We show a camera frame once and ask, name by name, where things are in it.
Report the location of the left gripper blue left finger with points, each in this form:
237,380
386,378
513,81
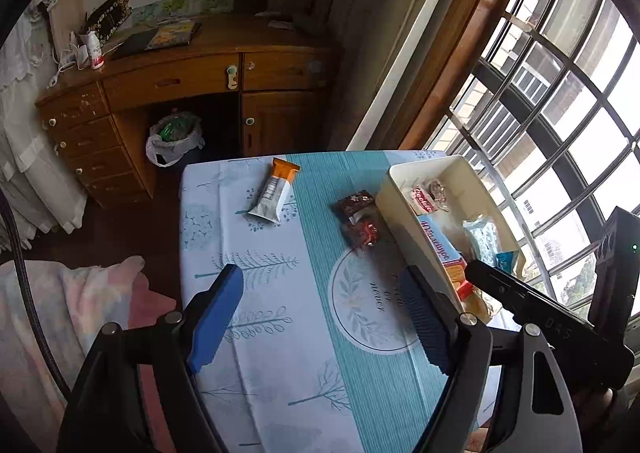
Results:
209,314

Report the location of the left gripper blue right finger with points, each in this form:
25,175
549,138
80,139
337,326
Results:
444,333

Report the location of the red blue biscuit packet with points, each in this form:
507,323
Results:
448,256

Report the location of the blue white rice cracker packet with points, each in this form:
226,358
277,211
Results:
507,261

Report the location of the large light blue snack bag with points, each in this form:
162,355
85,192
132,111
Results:
483,237

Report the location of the white plastic storage bin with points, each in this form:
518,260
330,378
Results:
440,217

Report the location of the red label nut packet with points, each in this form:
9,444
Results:
361,234

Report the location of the blue patterned tablecloth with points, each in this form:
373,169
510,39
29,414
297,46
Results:
320,355

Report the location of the orange white snack bar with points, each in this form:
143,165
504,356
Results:
275,191

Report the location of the dark red snowflake packet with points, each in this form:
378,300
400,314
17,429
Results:
349,208

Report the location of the pastel floral blanket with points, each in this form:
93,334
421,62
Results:
72,306

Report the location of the white plastic bag bin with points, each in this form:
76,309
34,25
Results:
172,137

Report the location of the metal window grille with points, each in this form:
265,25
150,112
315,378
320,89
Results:
548,118

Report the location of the wooden desk with drawers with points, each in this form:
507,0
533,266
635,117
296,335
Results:
257,89

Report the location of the white red bottle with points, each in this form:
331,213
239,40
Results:
94,50

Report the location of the book on desk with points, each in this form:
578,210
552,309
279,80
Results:
161,37

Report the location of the dark patterned pencil case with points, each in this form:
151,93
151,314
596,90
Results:
106,19

